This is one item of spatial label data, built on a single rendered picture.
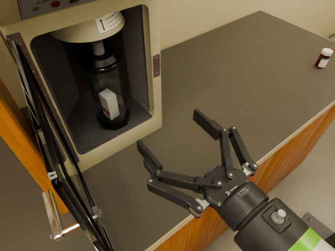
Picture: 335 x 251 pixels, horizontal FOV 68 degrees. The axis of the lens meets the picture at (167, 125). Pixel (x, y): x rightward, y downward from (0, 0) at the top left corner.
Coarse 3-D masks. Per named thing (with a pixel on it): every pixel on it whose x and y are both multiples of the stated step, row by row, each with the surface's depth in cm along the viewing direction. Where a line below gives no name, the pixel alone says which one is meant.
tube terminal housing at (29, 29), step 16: (112, 0) 49; (128, 0) 51; (144, 0) 54; (48, 16) 44; (64, 16) 46; (80, 16) 47; (96, 16) 49; (144, 16) 59; (0, 32) 44; (16, 32) 42; (32, 32) 44; (144, 32) 62; (160, 48) 65; (160, 64) 68; (160, 80) 72; (160, 96) 77; (160, 112) 82; (144, 128) 82; (112, 144) 76; (128, 144) 81; (80, 160) 72; (96, 160) 76
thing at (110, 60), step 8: (88, 48) 63; (96, 48) 60; (104, 48) 63; (112, 48) 63; (88, 56) 61; (96, 56) 61; (104, 56) 61; (112, 56) 61; (88, 64) 60; (96, 64) 60; (104, 64) 60
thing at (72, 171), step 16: (16, 48) 38; (16, 64) 35; (32, 112) 29; (48, 112) 48; (64, 144) 54; (48, 160) 24; (64, 160) 38; (48, 176) 24; (64, 176) 29; (80, 176) 64; (64, 192) 25; (80, 192) 42; (80, 224) 30; (96, 224) 48; (96, 240) 35
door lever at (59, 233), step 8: (48, 192) 42; (48, 200) 41; (48, 208) 40; (56, 208) 40; (48, 216) 39; (56, 216) 39; (56, 224) 38; (72, 224) 39; (56, 232) 38; (64, 232) 38; (56, 240) 37
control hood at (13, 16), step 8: (0, 0) 32; (8, 0) 33; (16, 0) 34; (96, 0) 45; (0, 8) 34; (8, 8) 34; (16, 8) 35; (64, 8) 42; (0, 16) 35; (8, 16) 36; (16, 16) 37; (0, 24) 38; (8, 24) 38
